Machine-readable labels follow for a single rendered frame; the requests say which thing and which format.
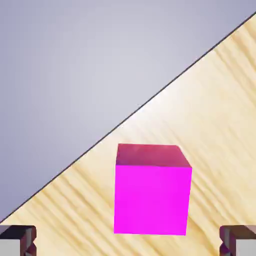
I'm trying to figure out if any small magenta cube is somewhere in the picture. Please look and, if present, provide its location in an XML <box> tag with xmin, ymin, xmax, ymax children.
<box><xmin>113</xmin><ymin>143</ymin><xmax>193</xmax><ymax>236</ymax></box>

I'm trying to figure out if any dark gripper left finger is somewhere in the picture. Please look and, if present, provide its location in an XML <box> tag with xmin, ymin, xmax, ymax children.
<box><xmin>0</xmin><ymin>225</ymin><xmax>38</xmax><ymax>256</ymax></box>

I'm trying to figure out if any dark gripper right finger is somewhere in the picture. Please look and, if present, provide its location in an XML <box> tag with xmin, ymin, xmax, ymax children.
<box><xmin>219</xmin><ymin>224</ymin><xmax>256</xmax><ymax>256</ymax></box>

